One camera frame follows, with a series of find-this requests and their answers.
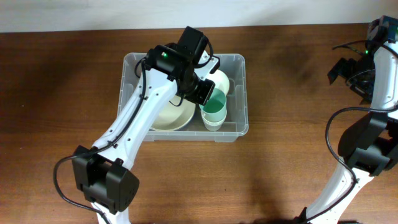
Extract clear plastic storage bin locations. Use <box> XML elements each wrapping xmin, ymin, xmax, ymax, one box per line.
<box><xmin>118</xmin><ymin>52</ymin><xmax>249</xmax><ymax>142</ymax></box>

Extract mint green plastic cup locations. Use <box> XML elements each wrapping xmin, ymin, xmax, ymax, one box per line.
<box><xmin>199</xmin><ymin>88</ymin><xmax>227</xmax><ymax>121</ymax></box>

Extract cream plate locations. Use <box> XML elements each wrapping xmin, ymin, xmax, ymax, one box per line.
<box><xmin>150</xmin><ymin>95</ymin><xmax>196</xmax><ymax>131</ymax></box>

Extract cream plastic cup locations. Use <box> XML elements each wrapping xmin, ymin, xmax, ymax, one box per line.
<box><xmin>201</xmin><ymin>113</ymin><xmax>226</xmax><ymax>126</ymax></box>

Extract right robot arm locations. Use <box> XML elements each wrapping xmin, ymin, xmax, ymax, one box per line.
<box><xmin>294</xmin><ymin>16</ymin><xmax>397</xmax><ymax>223</ymax></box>

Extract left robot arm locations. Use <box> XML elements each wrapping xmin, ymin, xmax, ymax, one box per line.
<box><xmin>72</xmin><ymin>27</ymin><xmax>220</xmax><ymax>223</ymax></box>

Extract white small bowl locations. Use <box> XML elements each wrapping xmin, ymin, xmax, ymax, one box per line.
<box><xmin>208</xmin><ymin>70</ymin><xmax>230</xmax><ymax>95</ymax></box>

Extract grey plastic cup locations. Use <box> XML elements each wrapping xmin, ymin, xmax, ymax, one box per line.
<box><xmin>205</xmin><ymin>123</ymin><xmax>221</xmax><ymax>131</ymax></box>

